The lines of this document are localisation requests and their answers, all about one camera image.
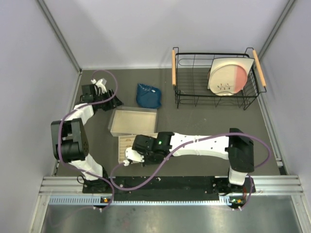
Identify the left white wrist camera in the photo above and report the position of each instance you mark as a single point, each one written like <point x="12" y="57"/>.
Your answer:
<point x="100" y="87"/>

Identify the beige jewelry box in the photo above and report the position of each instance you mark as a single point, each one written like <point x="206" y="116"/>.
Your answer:
<point x="132" y="120"/>

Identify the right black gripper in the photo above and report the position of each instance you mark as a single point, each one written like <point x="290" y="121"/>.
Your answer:
<point x="146" y="162"/>

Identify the cream and pink plate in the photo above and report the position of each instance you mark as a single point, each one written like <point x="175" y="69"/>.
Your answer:
<point x="228" y="75"/>

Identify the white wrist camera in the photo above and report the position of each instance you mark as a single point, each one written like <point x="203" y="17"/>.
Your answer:
<point x="132" y="157"/>
<point x="100" y="87"/>

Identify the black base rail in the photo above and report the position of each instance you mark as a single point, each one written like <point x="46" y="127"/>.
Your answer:
<point x="210" y="184"/>

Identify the blue-grey cable duct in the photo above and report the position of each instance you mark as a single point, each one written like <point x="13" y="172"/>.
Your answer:
<point x="103" y="201"/>

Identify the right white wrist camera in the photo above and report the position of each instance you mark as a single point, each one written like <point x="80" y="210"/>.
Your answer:
<point x="132" y="157"/>

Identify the beige jewelry tray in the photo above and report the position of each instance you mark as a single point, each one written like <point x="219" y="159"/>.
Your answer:
<point x="124" y="142"/>

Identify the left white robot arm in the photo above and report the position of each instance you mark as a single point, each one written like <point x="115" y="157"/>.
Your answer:
<point x="69" y="139"/>

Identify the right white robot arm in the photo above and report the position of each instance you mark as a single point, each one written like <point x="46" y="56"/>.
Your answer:
<point x="234" y="147"/>

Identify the black wire dish rack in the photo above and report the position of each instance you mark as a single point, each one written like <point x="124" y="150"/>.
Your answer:
<point x="190" y="78"/>

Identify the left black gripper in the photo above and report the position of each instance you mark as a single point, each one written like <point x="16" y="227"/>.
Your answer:
<point x="113" y="103"/>

